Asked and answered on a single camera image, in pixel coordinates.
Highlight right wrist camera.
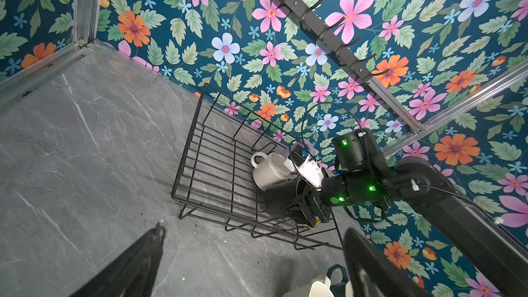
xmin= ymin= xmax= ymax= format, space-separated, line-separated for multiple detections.
xmin=289 ymin=142 xmax=325 ymax=191

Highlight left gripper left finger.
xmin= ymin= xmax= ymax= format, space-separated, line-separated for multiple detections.
xmin=72 ymin=224 xmax=166 ymax=296

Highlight black hook rail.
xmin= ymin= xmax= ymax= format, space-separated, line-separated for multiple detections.
xmin=275 ymin=0 xmax=386 ymax=84

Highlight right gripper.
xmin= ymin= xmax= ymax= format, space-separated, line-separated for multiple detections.
xmin=284 ymin=181 xmax=331 ymax=228

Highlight black mug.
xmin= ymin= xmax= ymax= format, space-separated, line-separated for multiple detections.
xmin=264 ymin=179 xmax=306 ymax=218

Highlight black wire dish rack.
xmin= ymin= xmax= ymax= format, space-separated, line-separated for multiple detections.
xmin=171 ymin=84 xmax=342 ymax=250

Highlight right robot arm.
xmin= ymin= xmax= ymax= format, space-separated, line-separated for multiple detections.
xmin=279 ymin=129 xmax=527 ymax=296

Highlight dark green mug white inside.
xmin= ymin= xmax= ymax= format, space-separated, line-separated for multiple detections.
xmin=326 ymin=264 xmax=353 ymax=297

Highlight white mug red inside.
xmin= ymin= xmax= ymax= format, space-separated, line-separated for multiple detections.
xmin=250 ymin=152 xmax=294 ymax=192

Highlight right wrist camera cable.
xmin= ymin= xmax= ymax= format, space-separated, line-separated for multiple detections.
xmin=298 ymin=101 xmax=366 ymax=158

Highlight white faceted mug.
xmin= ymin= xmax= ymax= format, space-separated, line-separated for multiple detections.
xmin=283 ymin=275 xmax=334 ymax=297

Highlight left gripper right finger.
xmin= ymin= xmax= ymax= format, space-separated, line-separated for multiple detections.
xmin=342 ymin=228 xmax=429 ymax=296

